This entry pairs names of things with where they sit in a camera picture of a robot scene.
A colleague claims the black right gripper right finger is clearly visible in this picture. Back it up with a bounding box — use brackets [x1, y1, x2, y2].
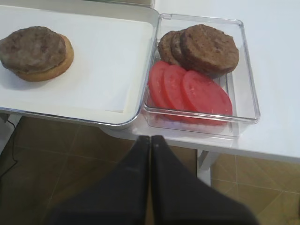
[151, 135, 259, 225]

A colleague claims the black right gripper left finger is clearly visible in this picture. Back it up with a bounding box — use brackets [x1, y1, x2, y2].
[46, 136, 150, 225]

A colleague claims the front red tomato slice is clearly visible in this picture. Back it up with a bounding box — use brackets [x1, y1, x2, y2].
[181, 70, 233, 116]

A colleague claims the red tomato slice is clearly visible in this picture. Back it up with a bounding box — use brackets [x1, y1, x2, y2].
[181, 70, 233, 116]
[148, 60, 171, 109]
[163, 65, 194, 112]

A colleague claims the rear red tomato slice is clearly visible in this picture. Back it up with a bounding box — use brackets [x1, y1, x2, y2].
[148, 60, 171, 109]

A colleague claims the clear box with patties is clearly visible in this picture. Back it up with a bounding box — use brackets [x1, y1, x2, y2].
[142, 14, 260, 139]

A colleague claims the middle red tomato slice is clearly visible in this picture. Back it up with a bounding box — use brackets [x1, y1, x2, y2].
[163, 65, 194, 112]

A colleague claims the white paper tray liner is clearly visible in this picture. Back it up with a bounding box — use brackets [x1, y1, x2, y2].
[0, 6, 155, 118]

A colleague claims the bottom burger bun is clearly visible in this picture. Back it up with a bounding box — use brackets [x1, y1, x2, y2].
[13, 34, 74, 82]

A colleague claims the white serving tray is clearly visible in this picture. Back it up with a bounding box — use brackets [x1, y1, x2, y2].
[0, 0, 159, 126]

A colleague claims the front brown burger patty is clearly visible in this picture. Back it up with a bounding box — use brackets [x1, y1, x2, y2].
[180, 24, 239, 75]

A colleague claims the brown burger patty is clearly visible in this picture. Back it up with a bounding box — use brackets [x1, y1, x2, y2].
[157, 31, 179, 65]
[180, 24, 239, 75]
[171, 29, 191, 70]

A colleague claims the rear brown burger patty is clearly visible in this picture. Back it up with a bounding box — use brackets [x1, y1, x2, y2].
[157, 31, 179, 65]

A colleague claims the middle brown burger patty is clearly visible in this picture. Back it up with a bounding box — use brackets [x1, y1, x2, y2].
[171, 29, 191, 70]

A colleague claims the patty on bun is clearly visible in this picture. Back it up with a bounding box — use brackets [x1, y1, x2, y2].
[0, 26, 67, 73]

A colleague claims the white table leg frame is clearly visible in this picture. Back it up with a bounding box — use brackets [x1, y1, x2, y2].
[197, 150, 219, 186]

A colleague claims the black cable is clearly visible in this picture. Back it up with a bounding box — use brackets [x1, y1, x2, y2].
[0, 113, 18, 182]

